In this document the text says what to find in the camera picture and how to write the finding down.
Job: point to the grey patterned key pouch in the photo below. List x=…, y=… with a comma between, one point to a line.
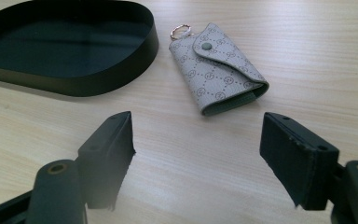
x=211, y=77

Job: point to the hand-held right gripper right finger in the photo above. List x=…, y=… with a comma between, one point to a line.
x=295, y=161

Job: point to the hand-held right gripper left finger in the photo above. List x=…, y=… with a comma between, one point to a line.
x=105, y=161

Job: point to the black key rack with tray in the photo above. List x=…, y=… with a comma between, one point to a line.
x=74, y=82

